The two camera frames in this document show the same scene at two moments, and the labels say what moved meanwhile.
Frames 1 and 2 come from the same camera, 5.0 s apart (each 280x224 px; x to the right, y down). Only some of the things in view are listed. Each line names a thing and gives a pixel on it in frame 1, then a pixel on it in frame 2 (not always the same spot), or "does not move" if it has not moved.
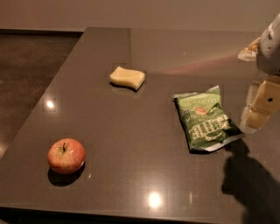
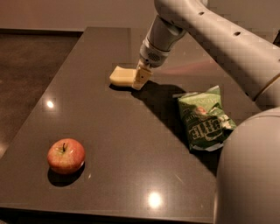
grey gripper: [269, 53] → [152, 57]
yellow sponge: [132, 79] does not move
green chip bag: [206, 123] does not move
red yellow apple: [66, 156] does not move
